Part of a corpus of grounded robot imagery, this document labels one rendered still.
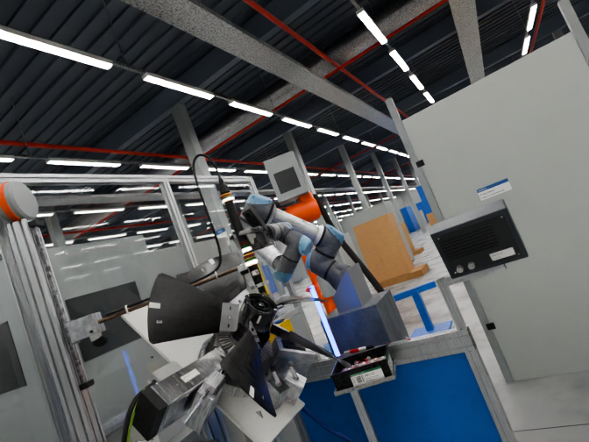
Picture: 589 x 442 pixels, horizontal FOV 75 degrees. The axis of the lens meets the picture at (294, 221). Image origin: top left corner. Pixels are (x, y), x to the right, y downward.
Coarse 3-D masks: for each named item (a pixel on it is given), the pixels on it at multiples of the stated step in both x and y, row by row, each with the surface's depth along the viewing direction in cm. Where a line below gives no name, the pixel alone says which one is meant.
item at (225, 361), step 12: (252, 336) 117; (240, 348) 106; (252, 348) 113; (228, 360) 99; (240, 360) 103; (252, 360) 108; (228, 372) 96; (240, 372) 100; (252, 372) 105; (240, 384) 97; (252, 384) 101; (264, 384) 109; (264, 408) 99
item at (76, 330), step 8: (96, 312) 136; (72, 320) 136; (80, 320) 132; (88, 320) 132; (96, 320) 134; (72, 328) 131; (80, 328) 131; (88, 328) 131; (96, 328) 132; (104, 328) 138; (72, 336) 131; (80, 336) 131; (88, 336) 131; (72, 344) 132
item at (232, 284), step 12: (204, 264) 151; (216, 264) 151; (228, 264) 150; (240, 264) 150; (192, 276) 147; (228, 276) 145; (240, 276) 144; (204, 288) 143; (216, 288) 142; (228, 288) 141; (240, 288) 139; (228, 300) 138
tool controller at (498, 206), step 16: (480, 208) 136; (496, 208) 128; (448, 224) 138; (464, 224) 131; (480, 224) 129; (496, 224) 127; (512, 224) 126; (448, 240) 135; (464, 240) 133; (480, 240) 131; (496, 240) 129; (512, 240) 127; (448, 256) 137; (464, 256) 135; (480, 256) 132; (496, 256) 130; (512, 256) 129; (528, 256) 127; (464, 272) 137
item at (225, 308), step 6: (222, 306) 126; (228, 306) 127; (234, 306) 128; (222, 312) 125; (228, 312) 126; (234, 312) 127; (222, 318) 125; (234, 318) 127; (222, 324) 124; (234, 324) 126; (222, 330) 124; (228, 330) 125; (234, 330) 126
